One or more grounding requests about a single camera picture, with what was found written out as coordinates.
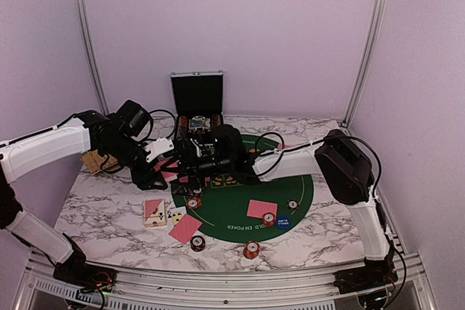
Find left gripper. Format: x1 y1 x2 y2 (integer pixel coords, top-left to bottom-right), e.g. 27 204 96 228
102 134 167 189

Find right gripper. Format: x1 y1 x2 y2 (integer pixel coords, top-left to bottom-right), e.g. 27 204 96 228
161 148 233 189

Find dark 100 chips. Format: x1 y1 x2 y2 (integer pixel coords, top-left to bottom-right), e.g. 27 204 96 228
193 187 203 195
287 200 299 211

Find red 5 chips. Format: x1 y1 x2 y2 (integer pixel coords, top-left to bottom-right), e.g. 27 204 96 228
186 197 202 210
262 213 276 227

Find red-backed card deck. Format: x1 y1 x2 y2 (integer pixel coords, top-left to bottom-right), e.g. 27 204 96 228
154 159 178 183

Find five of clubs card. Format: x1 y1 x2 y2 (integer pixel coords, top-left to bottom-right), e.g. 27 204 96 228
166 207 186 227

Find red-backed card off mat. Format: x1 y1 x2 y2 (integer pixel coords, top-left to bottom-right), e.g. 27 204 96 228
169 214 203 245

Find dark 100 chip stack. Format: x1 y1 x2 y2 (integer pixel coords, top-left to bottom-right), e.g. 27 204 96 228
190 235 206 252

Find red-backed card seat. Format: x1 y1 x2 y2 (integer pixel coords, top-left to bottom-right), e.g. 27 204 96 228
277 144 293 150
246 200 278 219

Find red 5 chip stack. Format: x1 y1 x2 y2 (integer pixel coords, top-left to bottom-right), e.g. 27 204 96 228
243 241 260 259

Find red-backed card top seat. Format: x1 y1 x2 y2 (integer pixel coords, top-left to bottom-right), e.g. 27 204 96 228
277 144 293 150

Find blue small blind button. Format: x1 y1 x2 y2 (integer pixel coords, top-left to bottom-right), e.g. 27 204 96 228
275 216 291 230

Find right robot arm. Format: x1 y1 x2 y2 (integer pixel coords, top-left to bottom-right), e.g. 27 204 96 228
171 125 394 287

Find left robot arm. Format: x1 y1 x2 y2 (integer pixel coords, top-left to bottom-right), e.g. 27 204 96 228
1 100 174 285

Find card deck box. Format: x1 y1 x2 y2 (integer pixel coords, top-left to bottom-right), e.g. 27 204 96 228
143 199 167 227

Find woven bamboo tray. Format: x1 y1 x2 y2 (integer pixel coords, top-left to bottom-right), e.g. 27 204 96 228
81 150 118 174

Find brown purple chip row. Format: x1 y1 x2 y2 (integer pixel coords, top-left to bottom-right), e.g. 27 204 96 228
176 116 188 139

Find blue card deck in case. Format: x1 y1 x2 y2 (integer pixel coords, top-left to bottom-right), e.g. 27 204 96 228
187 115 211 134

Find dark brown chip row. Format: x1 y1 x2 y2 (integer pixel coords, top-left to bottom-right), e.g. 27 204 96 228
211 114 223 129

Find round green poker mat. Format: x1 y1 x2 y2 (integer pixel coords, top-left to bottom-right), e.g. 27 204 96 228
170 134 315 243

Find aluminium poker chip case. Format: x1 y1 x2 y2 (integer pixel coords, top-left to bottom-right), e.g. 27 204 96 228
170 70 224 157

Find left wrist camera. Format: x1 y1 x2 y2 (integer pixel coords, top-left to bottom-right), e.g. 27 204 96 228
143 137 174 163

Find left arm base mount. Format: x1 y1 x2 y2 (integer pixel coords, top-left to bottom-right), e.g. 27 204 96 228
53 264 116 291

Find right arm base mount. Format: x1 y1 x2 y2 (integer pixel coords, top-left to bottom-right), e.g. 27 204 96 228
333 266 398 294

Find left aluminium frame post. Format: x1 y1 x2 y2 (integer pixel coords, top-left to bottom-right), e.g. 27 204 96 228
75 0 109 114

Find aluminium frame post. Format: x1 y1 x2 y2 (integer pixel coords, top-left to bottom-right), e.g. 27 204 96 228
341 0 387 129
75 0 109 114

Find right aluminium frame post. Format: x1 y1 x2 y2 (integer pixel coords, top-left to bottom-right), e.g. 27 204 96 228
341 0 387 129

